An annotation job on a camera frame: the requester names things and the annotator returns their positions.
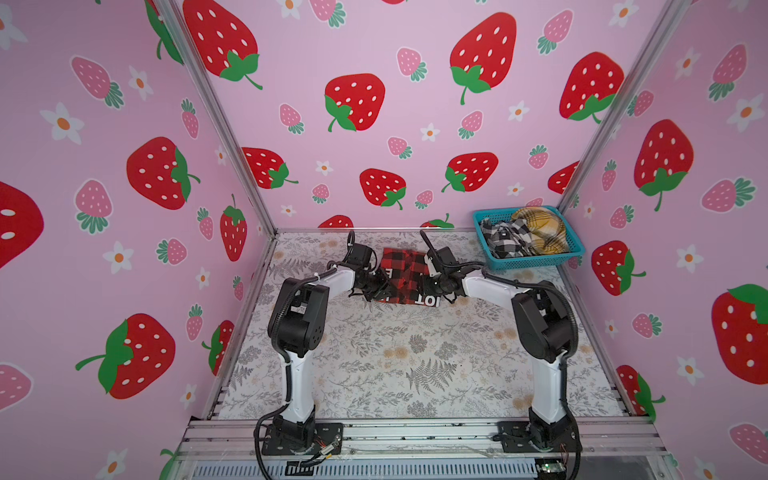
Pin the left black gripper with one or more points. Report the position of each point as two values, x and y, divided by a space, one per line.
384 283

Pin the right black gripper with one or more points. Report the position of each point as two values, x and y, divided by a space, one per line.
425 284

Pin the red black plaid shirt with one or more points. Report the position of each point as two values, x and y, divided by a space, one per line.
405 269

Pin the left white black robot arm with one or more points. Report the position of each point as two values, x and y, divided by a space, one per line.
296 329

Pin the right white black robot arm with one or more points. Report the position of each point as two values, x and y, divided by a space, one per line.
546 328

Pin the black white plaid shirt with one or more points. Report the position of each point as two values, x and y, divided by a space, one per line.
506 240

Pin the yellow plaid shirt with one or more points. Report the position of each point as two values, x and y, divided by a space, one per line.
548 230

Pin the teal plastic basket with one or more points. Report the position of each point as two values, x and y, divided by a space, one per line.
577 249

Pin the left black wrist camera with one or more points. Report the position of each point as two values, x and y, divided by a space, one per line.
360 256

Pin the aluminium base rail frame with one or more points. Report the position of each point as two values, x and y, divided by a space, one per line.
612 448

